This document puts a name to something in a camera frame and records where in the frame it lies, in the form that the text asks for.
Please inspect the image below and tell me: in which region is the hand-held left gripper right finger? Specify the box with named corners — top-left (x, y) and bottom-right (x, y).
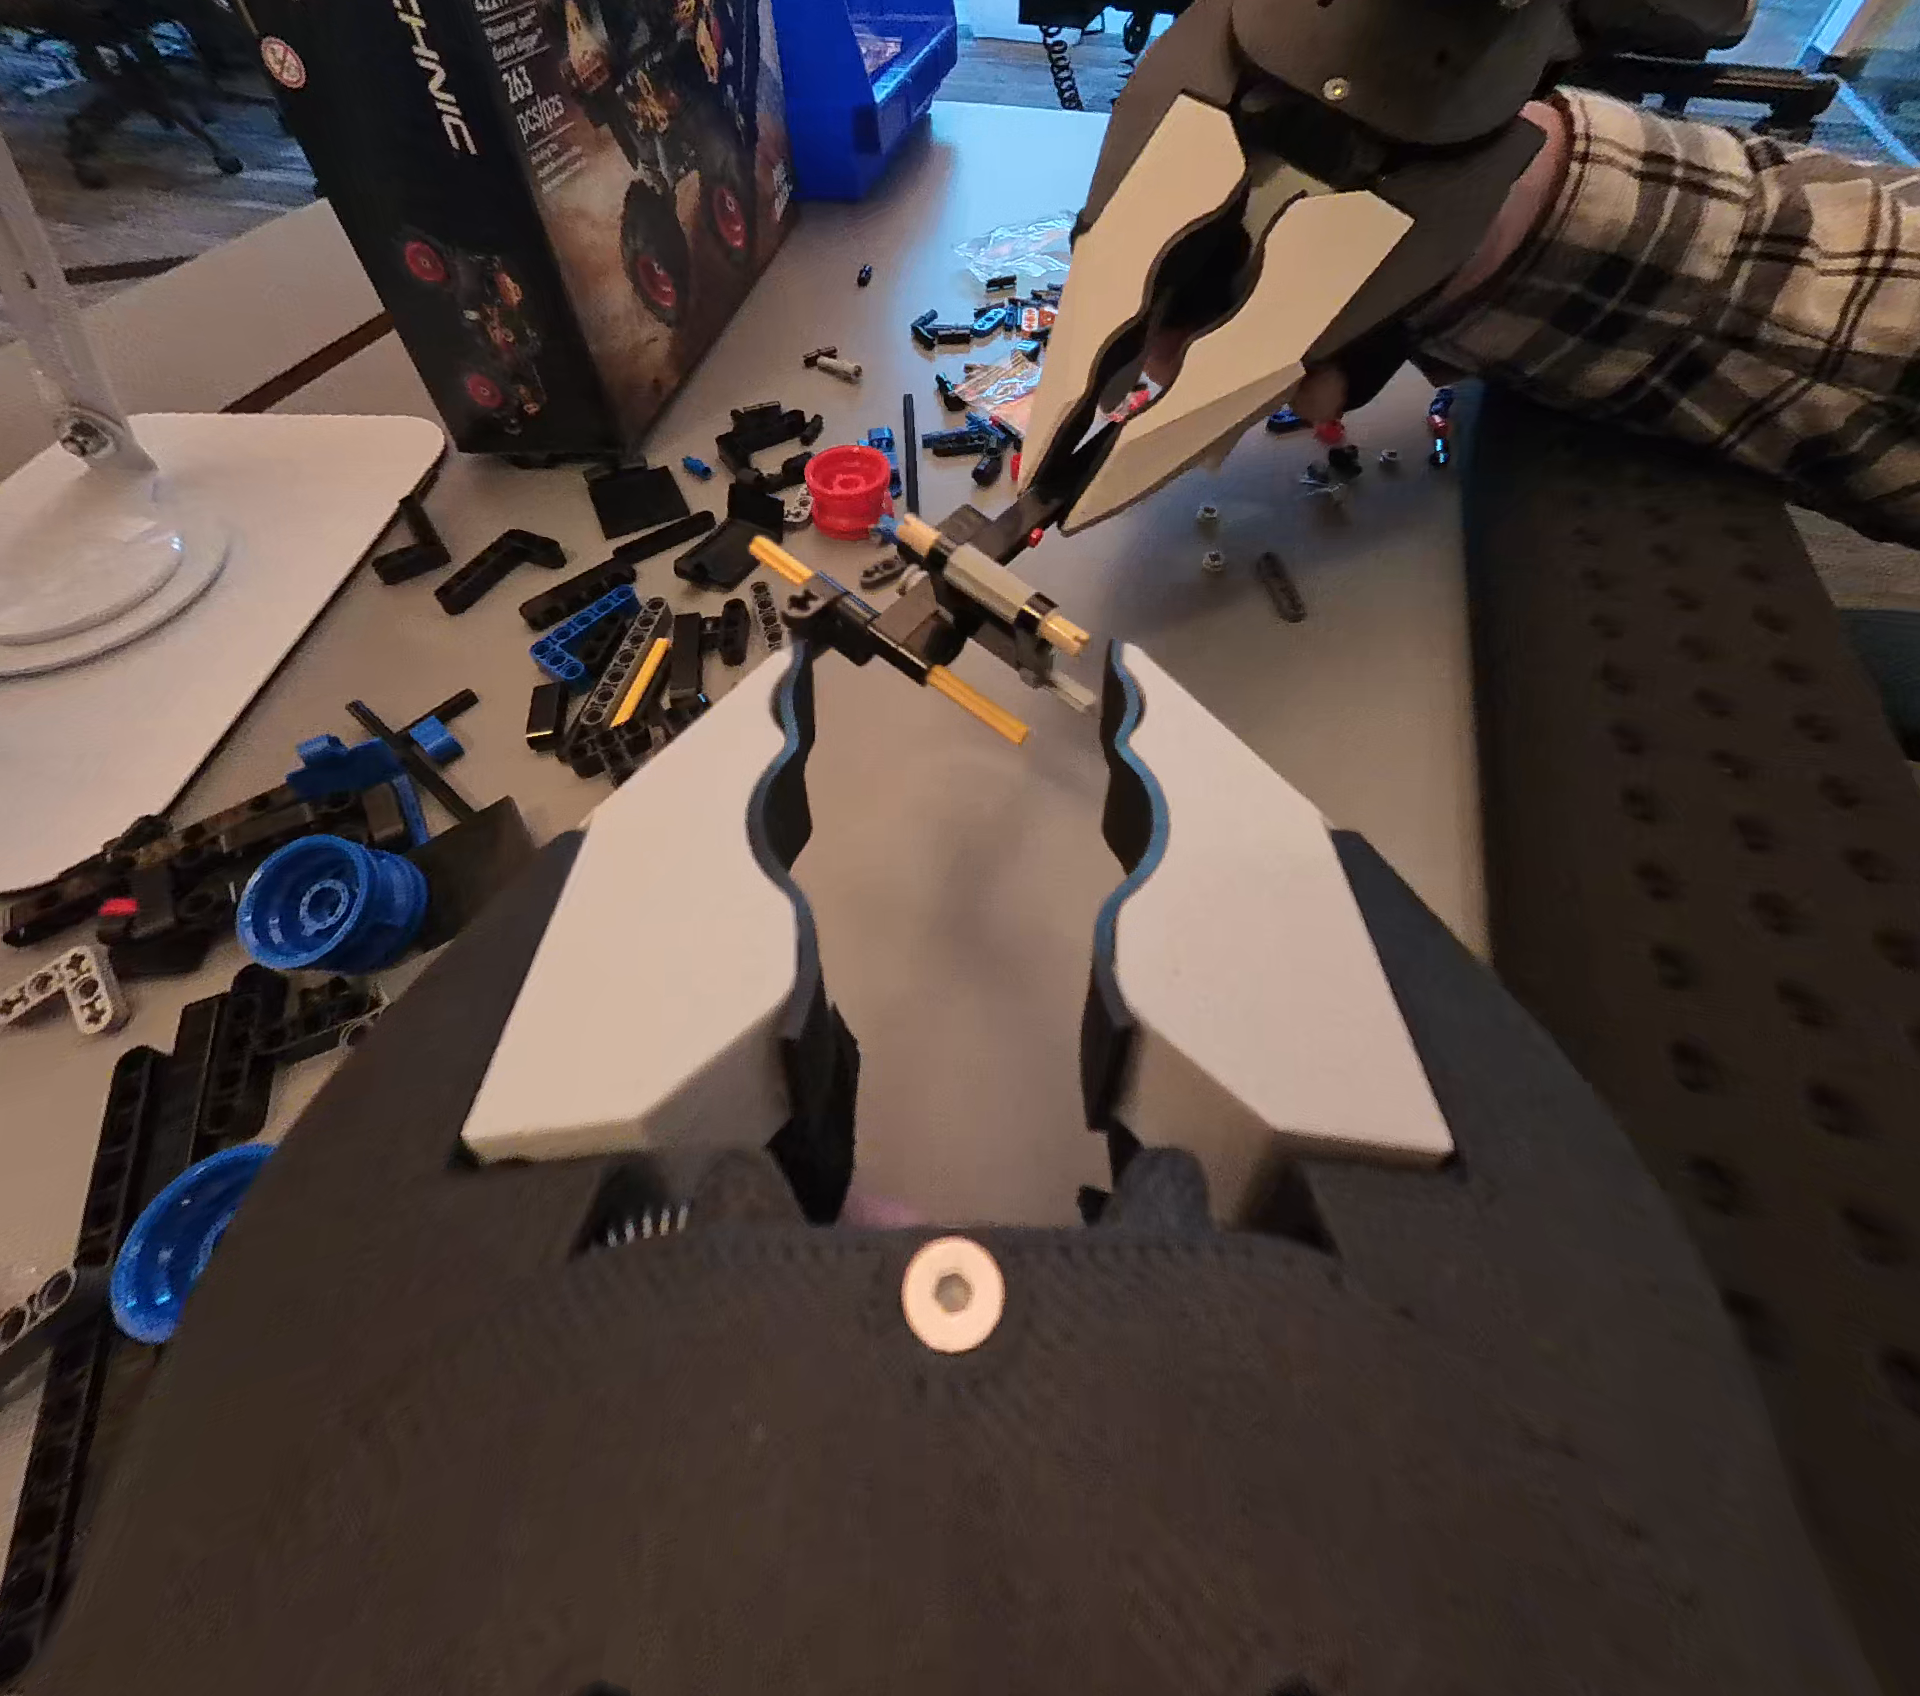
top-left (1082, 638), bottom-right (1457, 1167)

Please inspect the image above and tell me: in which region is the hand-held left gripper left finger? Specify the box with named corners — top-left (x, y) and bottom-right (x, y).
top-left (455, 640), bottom-right (828, 1167)

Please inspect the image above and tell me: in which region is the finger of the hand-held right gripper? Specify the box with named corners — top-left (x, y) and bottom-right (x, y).
top-left (1016, 90), bottom-right (1253, 497)
top-left (1057, 189), bottom-right (1421, 535)

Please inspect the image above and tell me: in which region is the black beam assembly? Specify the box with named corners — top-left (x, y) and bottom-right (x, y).
top-left (743, 502), bottom-right (1097, 747)

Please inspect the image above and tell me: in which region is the person's right hand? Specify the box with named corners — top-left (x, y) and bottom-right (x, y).
top-left (1294, 110), bottom-right (1572, 418)

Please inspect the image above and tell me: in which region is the clear plastic bag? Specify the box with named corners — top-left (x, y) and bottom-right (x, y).
top-left (959, 213), bottom-right (1079, 290)

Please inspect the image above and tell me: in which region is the pile of small connector pins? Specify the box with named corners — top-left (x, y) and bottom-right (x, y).
top-left (906, 285), bottom-right (1457, 576)

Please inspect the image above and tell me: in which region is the yellow axle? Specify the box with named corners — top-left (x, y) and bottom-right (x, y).
top-left (606, 634), bottom-right (674, 729)

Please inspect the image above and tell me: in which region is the dark grey beam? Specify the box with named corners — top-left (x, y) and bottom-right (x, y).
top-left (576, 600), bottom-right (672, 739)

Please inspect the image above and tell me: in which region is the blue plastic bin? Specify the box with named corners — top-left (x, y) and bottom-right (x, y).
top-left (762, 0), bottom-right (963, 203)

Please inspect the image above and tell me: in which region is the thin black axle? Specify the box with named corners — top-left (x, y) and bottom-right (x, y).
top-left (344, 697), bottom-right (483, 821)

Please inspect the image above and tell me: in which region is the blue wheel rim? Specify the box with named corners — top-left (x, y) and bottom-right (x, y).
top-left (235, 832), bottom-right (431, 975)
top-left (107, 1139), bottom-right (281, 1348)

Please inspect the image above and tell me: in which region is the blue angled panel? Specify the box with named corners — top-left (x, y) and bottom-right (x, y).
top-left (291, 736), bottom-right (431, 847)

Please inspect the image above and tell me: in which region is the red wheel rim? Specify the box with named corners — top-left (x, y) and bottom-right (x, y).
top-left (802, 445), bottom-right (900, 541)

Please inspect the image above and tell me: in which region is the black perforated panel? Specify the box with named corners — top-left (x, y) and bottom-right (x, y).
top-left (1462, 381), bottom-right (1920, 1696)

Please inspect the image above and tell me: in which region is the black curved panel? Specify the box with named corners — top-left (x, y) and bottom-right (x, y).
top-left (674, 480), bottom-right (788, 591)

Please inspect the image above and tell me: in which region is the black bent beam cluster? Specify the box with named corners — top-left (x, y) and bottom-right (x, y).
top-left (714, 401), bottom-right (825, 492)

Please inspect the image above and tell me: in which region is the black flat panel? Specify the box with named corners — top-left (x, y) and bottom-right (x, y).
top-left (584, 457), bottom-right (694, 541)

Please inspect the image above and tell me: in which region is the white booklet stand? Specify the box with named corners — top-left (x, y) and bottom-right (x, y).
top-left (0, 0), bottom-right (450, 898)

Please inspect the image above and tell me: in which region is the light grey L-shaped liftarm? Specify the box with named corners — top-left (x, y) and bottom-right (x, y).
top-left (0, 946), bottom-right (133, 1036)

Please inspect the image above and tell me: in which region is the building set box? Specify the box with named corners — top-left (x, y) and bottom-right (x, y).
top-left (112, 0), bottom-right (804, 462)

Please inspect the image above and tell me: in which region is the adjacent grey table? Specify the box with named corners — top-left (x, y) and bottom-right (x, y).
top-left (0, 199), bottom-right (401, 425)

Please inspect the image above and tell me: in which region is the blue frame beam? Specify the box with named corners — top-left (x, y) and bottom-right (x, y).
top-left (528, 586), bottom-right (642, 683)

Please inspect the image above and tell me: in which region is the black frame subassembly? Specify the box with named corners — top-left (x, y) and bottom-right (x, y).
top-left (0, 779), bottom-right (415, 980)

